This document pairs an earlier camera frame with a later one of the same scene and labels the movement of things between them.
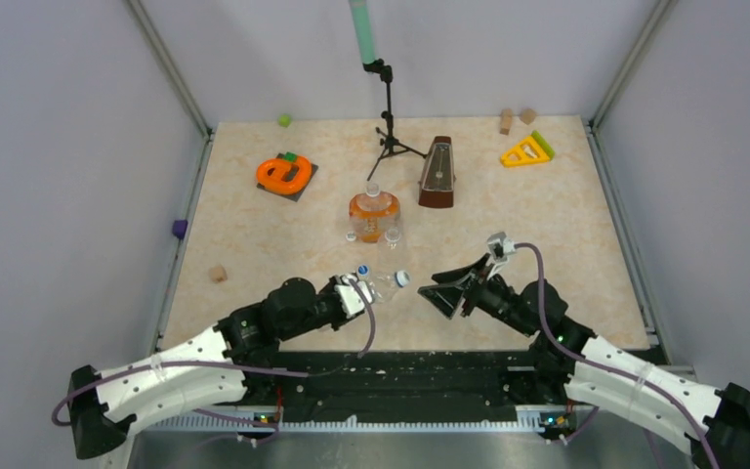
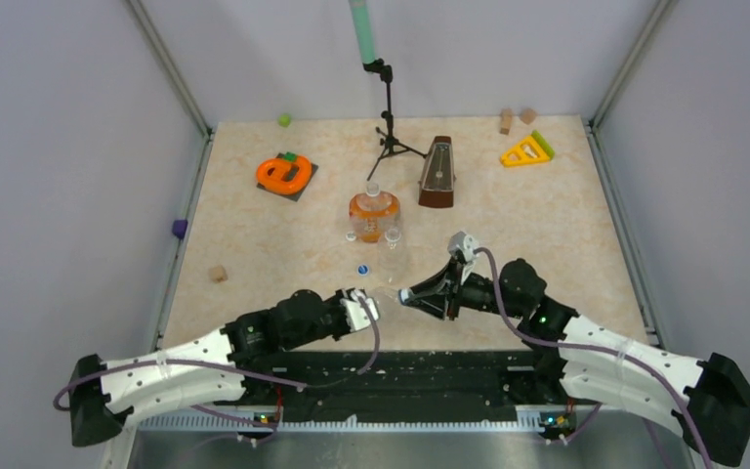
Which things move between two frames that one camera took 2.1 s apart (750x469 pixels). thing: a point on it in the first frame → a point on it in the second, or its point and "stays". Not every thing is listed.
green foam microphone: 363,29 stays
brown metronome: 437,177 stays
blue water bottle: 384,287 → 385,301
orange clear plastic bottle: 374,214 stays
